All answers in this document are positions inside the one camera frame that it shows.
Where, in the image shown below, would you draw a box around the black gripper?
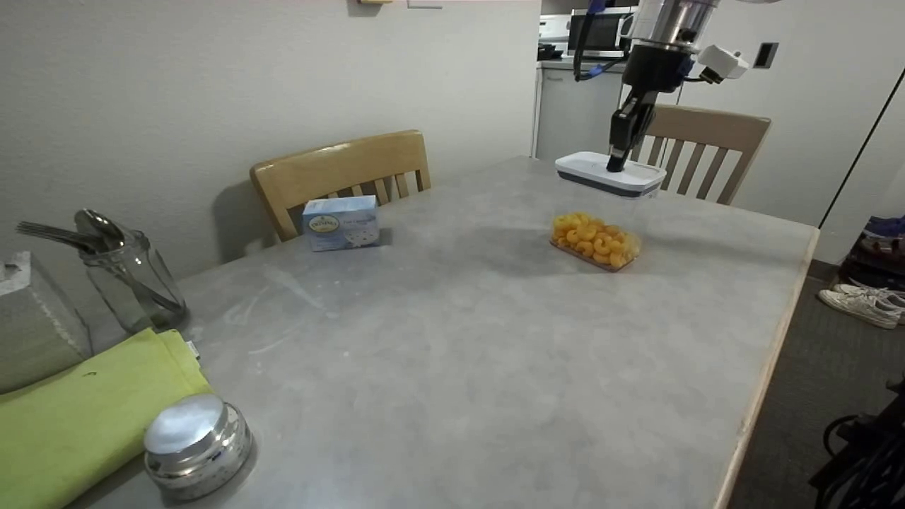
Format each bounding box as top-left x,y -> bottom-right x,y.
605,39 -> 697,176

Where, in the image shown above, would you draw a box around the white square plastic tray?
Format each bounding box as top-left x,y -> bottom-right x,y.
550,149 -> 671,201

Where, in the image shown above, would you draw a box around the white cabinet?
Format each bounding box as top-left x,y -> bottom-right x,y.
532,60 -> 628,165

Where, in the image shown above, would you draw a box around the black microwave oven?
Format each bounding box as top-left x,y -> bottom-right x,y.
566,6 -> 637,56

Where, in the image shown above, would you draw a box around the thin black slanted pole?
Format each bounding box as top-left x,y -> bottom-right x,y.
813,64 -> 905,231

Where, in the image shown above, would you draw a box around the dark bag with blue print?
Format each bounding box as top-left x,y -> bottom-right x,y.
837,211 -> 905,292

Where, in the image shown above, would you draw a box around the white sneakers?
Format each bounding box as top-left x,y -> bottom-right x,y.
813,281 -> 905,333

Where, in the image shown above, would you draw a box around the light blue cardboard box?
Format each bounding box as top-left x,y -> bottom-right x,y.
299,193 -> 385,254

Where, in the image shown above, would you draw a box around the clear glass utensil jar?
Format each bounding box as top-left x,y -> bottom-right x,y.
72,224 -> 193,333

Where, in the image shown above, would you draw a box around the round shiny metal tin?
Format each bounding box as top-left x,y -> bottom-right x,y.
142,394 -> 258,503

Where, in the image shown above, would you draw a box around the green folded cloth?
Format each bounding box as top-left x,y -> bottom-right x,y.
0,324 -> 214,509

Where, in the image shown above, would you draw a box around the grey translucent plastic pack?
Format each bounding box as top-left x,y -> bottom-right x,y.
0,249 -> 95,397

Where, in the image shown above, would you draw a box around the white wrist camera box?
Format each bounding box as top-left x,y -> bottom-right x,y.
695,43 -> 753,85

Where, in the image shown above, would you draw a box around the dark wall outlet plate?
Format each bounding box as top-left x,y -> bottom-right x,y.
753,39 -> 782,71

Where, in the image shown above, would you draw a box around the black cable bundle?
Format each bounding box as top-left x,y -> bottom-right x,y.
808,375 -> 905,509

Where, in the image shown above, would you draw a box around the dark handled utensil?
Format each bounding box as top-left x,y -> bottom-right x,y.
14,217 -> 101,254

